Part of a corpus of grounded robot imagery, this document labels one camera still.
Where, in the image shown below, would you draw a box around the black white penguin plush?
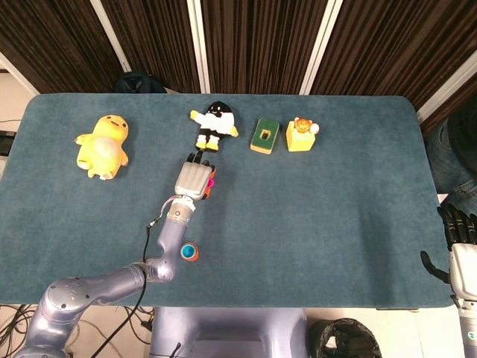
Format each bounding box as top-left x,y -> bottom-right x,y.
189,101 -> 240,153

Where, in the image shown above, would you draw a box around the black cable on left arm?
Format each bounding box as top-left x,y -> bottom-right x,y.
100,219 -> 154,357

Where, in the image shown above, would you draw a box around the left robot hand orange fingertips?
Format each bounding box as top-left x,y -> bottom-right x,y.
174,151 -> 217,201

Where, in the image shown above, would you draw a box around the yellow block with bear figure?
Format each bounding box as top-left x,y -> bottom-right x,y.
285,116 -> 320,153

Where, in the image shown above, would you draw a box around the black chair back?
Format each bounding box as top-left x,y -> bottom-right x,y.
114,71 -> 168,95

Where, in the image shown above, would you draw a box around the blue table cloth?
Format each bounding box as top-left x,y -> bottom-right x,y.
0,92 -> 449,310

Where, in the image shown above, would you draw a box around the dark device box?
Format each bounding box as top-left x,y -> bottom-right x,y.
0,130 -> 16,156

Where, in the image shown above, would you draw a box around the white partition frame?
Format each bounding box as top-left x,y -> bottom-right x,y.
186,0 -> 212,94
416,48 -> 477,122
300,0 -> 344,95
0,51 -> 40,96
89,0 -> 131,74

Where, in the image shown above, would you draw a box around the green yellow sponge block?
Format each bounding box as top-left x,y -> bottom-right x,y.
250,117 -> 280,155

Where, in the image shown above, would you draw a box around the person in blue jeans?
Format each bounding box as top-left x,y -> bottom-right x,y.
426,106 -> 477,210

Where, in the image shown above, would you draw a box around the black trash bag bin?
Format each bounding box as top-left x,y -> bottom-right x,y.
307,317 -> 383,358

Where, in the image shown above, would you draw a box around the orange plastic cup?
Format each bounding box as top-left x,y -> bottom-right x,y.
180,244 -> 200,263

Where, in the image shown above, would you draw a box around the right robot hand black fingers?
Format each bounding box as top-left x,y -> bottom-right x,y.
420,204 -> 477,299

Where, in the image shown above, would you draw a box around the white floor cable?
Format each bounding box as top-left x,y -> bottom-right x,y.
76,318 -> 113,358

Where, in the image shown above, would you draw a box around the black floor cable bundle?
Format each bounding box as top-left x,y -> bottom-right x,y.
122,306 -> 154,346

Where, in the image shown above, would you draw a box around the yellow duck plush toy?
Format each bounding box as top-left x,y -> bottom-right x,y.
74,114 -> 130,181

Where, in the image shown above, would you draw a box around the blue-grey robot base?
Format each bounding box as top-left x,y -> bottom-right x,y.
148,306 -> 309,358

